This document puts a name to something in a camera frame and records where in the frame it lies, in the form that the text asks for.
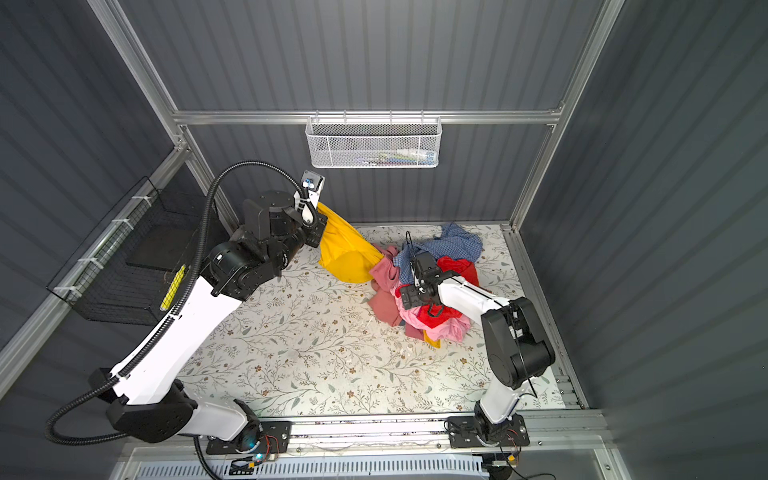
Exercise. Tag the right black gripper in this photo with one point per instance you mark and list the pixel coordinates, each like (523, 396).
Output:
(416, 300)

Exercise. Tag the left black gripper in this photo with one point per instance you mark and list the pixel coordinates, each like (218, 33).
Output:
(313, 226)

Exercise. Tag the yellow cloth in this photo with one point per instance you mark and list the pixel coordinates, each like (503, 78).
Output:
(344, 252)

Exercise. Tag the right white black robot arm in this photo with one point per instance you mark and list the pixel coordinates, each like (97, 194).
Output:
(518, 349)

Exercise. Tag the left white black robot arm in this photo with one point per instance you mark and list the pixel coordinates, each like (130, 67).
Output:
(146, 400)

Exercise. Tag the red cloth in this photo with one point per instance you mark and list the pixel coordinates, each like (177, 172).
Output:
(465, 298)

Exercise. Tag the blue checkered cloth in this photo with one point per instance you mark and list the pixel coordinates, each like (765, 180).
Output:
(453, 242)

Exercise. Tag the dusty rose cloth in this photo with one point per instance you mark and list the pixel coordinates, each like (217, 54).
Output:
(386, 303)

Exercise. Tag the light pink cloth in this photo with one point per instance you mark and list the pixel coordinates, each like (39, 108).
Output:
(439, 323)

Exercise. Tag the floral table mat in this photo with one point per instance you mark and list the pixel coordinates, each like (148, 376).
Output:
(308, 344)

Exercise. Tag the items in white basket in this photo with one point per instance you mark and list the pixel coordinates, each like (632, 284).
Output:
(401, 157)

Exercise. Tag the yellow green marker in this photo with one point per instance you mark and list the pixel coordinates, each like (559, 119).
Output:
(173, 288)

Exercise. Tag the black flat pad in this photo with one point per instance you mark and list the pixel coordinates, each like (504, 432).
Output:
(161, 248)

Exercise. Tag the white vented panel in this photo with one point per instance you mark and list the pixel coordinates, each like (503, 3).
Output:
(360, 467)

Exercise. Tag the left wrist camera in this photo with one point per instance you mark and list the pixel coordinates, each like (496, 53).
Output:
(314, 183)

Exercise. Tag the white wire basket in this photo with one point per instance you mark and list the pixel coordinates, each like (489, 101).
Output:
(334, 143)

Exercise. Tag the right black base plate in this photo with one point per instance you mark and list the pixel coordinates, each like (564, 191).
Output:
(466, 432)

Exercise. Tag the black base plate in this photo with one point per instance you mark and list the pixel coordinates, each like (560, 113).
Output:
(466, 432)
(258, 437)

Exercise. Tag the black wire basket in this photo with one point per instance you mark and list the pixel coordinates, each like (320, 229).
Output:
(123, 272)

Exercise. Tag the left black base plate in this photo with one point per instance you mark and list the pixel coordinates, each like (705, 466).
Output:
(258, 437)

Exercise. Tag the aluminium mounting rail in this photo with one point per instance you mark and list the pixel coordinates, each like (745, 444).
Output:
(563, 429)

